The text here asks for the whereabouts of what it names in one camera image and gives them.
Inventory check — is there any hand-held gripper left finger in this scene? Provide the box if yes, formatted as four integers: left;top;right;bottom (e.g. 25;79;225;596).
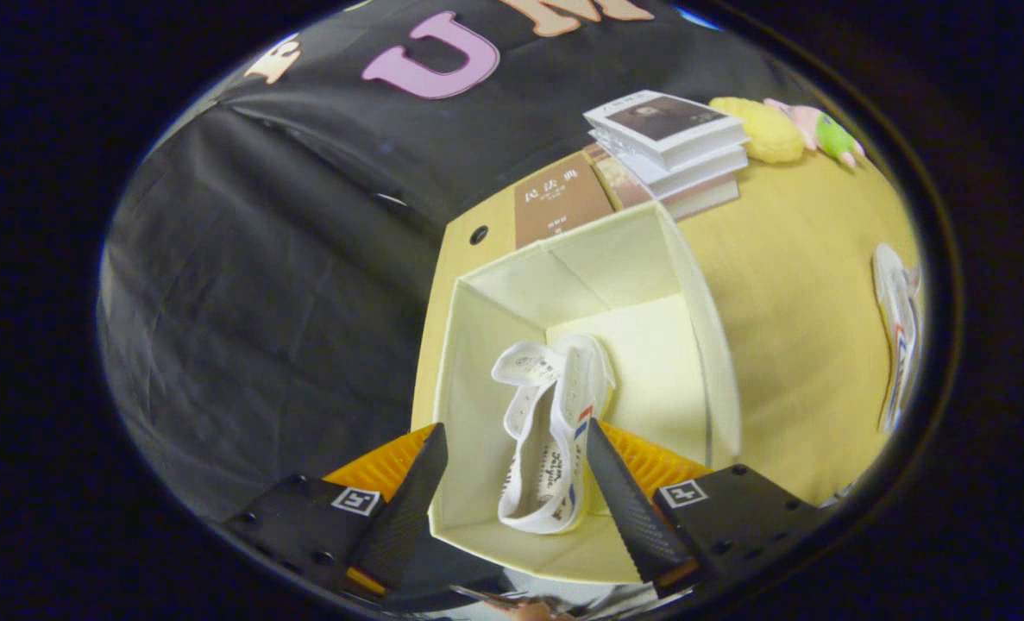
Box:
223;423;449;597

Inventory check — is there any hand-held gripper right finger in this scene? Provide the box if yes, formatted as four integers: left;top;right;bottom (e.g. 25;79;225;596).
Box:
586;418;823;599

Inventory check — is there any white printed shoe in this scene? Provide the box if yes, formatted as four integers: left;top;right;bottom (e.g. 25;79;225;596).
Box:
872;243;923;435
491;334;616;535

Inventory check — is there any cream fabric storage box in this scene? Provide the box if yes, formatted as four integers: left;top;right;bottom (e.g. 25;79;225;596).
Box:
429;201;744;585

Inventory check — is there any black backdrop cloth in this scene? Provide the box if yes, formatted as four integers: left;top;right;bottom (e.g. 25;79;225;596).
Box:
97;0;810;525

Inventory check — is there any brown cover book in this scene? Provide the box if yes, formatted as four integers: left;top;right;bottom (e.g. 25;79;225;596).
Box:
513;153;616;251

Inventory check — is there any white book with dark cover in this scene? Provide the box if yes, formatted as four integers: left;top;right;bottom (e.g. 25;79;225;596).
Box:
583;90;751;170

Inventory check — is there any yellow plush toy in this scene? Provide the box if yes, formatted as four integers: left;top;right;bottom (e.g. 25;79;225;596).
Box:
708;97;805;165

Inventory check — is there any pink and green plush toy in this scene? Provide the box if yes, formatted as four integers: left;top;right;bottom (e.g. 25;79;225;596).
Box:
764;97;866;169

